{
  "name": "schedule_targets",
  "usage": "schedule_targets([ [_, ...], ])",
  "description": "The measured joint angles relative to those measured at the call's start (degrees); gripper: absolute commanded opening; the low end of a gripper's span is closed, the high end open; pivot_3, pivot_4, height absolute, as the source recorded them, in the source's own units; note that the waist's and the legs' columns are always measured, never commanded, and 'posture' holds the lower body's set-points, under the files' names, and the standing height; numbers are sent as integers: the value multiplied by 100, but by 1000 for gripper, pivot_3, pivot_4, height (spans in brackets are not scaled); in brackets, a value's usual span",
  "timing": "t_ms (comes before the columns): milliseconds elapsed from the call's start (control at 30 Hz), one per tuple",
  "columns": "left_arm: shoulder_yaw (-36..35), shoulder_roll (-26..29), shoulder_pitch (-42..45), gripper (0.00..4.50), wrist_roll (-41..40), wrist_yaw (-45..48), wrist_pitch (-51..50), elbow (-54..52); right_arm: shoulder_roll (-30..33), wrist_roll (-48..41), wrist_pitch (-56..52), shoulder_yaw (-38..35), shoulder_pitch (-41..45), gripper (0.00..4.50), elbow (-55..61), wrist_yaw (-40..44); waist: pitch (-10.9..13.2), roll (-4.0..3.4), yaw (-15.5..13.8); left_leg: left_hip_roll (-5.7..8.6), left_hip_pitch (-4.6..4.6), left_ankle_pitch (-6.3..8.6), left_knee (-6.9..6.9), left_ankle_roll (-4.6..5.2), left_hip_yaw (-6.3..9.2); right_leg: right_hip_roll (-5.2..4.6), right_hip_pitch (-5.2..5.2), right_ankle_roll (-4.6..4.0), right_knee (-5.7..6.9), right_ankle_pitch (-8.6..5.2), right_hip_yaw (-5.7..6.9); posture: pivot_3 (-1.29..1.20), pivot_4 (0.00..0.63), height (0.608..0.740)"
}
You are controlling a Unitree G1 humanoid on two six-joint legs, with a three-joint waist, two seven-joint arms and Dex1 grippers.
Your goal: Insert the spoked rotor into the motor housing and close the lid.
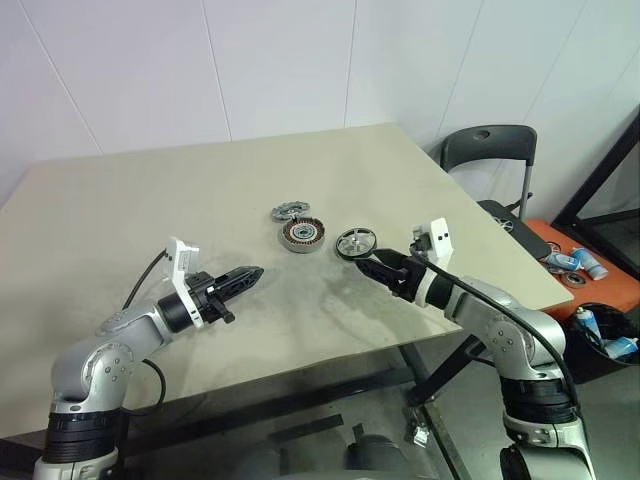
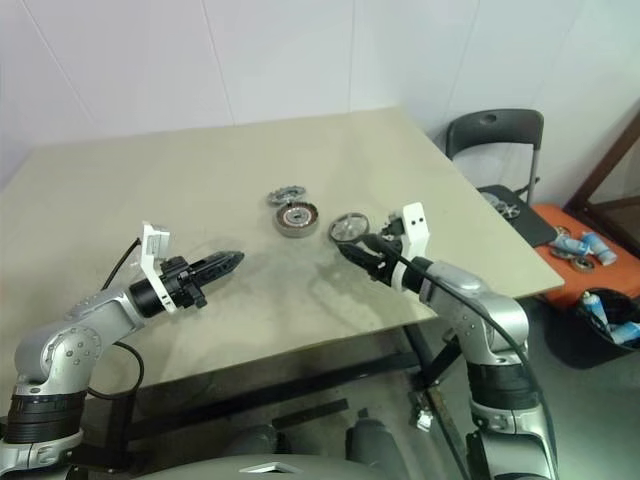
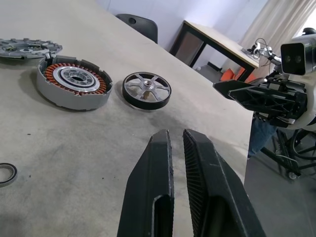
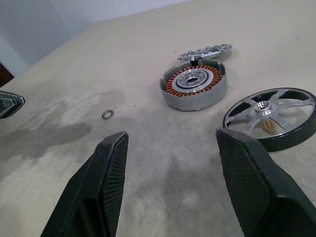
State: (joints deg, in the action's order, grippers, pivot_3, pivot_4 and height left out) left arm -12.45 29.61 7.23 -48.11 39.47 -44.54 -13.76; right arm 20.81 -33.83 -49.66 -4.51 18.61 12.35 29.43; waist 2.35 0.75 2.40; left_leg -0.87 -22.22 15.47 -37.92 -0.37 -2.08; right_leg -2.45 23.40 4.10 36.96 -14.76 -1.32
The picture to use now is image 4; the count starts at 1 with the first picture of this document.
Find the black ring part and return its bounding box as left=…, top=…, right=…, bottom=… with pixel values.
left=222, top=86, right=316, bottom=153

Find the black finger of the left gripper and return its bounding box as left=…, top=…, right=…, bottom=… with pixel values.
left=0, top=90, right=26, bottom=119

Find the grey copper-wound motor stator housing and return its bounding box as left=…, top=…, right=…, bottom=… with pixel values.
left=159, top=60, right=228, bottom=112

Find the grey toothed gear disc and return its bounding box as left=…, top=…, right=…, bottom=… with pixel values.
left=177, top=43, right=234, bottom=61

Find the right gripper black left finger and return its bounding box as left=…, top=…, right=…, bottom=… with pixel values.
left=40, top=131, right=129, bottom=237

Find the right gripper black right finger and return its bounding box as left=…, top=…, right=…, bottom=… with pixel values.
left=215, top=127, right=316, bottom=237

